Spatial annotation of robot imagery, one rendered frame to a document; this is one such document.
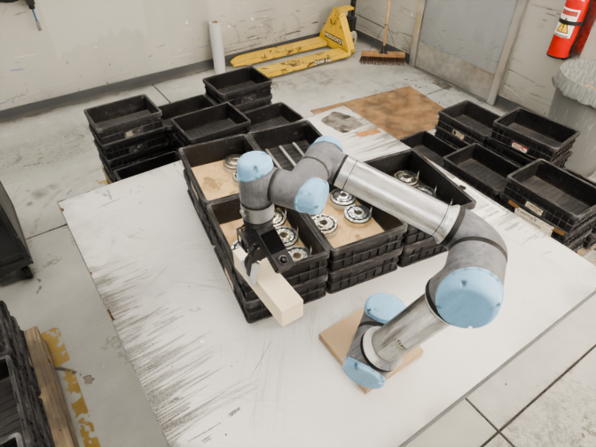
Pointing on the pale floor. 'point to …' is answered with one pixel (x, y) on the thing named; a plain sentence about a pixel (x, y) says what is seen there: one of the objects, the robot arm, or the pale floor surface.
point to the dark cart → (11, 239)
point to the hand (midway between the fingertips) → (266, 278)
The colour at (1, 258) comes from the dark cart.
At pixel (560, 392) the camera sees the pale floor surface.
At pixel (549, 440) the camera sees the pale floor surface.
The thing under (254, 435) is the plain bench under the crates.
